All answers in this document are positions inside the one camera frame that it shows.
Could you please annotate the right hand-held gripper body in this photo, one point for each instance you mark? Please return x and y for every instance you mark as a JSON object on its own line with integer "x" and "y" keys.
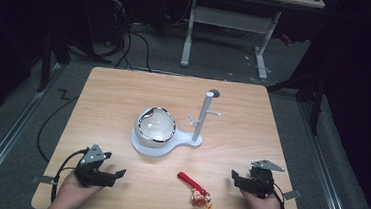
{"x": 261, "y": 182}

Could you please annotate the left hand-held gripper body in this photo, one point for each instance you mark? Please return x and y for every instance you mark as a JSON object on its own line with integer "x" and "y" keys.
{"x": 89, "y": 170}

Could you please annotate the person's left hand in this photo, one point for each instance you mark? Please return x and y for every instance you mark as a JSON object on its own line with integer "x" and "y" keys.
{"x": 72, "y": 194}

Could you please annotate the grey flat tab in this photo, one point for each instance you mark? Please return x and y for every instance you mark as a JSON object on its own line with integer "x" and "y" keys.
{"x": 44, "y": 179}
{"x": 292, "y": 194}

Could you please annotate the white bowl with silver rim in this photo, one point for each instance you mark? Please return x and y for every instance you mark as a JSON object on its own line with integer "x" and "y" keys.
{"x": 154, "y": 128}

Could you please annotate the white hook stand with base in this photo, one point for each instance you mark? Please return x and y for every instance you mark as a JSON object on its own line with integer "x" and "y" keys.
{"x": 200, "y": 119}

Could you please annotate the black metal stand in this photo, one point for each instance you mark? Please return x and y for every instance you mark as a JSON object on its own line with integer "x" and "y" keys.
{"x": 48, "y": 60}
{"x": 311, "y": 94}

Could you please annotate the dark computer tower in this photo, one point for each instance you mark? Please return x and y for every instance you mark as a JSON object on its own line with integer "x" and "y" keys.
{"x": 117, "y": 12}

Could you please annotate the white-framed wooden desk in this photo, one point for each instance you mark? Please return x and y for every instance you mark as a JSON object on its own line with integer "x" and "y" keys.
{"x": 233, "y": 19}

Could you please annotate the metal floor rail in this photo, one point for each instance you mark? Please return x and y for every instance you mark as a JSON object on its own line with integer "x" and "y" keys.
{"x": 7, "y": 137}
{"x": 325, "y": 169}

